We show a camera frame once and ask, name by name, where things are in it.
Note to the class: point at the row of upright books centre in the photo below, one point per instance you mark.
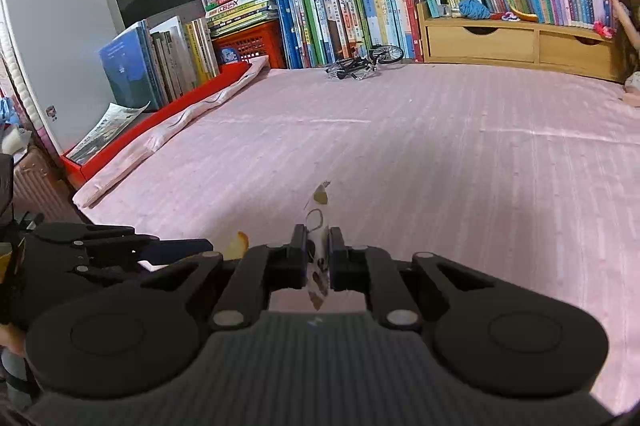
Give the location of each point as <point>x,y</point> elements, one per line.
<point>317,33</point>

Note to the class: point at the large blue book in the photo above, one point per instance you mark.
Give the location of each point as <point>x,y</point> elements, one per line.
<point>129,67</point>

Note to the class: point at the upright books beside blue book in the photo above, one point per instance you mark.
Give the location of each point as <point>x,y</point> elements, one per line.
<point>185,54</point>

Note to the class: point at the wooden drawer organizer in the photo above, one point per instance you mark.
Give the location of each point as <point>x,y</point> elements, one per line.
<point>495,42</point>

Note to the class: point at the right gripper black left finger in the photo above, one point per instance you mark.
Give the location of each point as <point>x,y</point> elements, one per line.
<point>262,270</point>

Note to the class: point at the pink folded quilt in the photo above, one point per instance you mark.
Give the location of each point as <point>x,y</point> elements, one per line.
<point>151,141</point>

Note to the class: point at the brown haired doll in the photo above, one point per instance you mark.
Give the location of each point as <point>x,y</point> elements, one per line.
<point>627,46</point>

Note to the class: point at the open magazine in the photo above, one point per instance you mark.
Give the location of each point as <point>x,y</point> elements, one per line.
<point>115,120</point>

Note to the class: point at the stack of flat books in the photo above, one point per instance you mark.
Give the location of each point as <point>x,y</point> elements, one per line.
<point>224,17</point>

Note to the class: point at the red plastic basket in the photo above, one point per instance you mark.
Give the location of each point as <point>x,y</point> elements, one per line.
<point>260,40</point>

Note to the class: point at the red mat edge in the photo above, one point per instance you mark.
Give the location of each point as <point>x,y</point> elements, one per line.
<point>79,174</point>

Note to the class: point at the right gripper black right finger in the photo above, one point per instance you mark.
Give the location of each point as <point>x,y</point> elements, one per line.
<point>371,271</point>

